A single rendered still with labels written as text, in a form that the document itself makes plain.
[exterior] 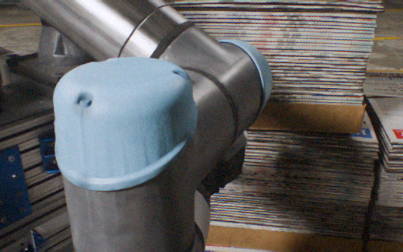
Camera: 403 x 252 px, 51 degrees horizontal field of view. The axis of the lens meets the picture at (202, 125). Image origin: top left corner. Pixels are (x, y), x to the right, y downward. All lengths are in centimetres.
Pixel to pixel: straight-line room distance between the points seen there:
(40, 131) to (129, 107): 82
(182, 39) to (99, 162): 15
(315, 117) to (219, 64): 32
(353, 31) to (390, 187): 25
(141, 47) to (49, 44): 72
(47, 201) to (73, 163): 87
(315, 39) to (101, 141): 43
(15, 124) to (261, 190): 55
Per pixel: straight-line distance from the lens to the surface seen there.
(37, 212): 109
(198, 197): 35
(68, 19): 36
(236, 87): 31
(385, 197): 72
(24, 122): 99
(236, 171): 47
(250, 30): 58
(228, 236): 74
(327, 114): 62
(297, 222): 72
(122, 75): 22
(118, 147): 20
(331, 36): 59
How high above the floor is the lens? 110
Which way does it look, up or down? 25 degrees down
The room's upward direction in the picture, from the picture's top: straight up
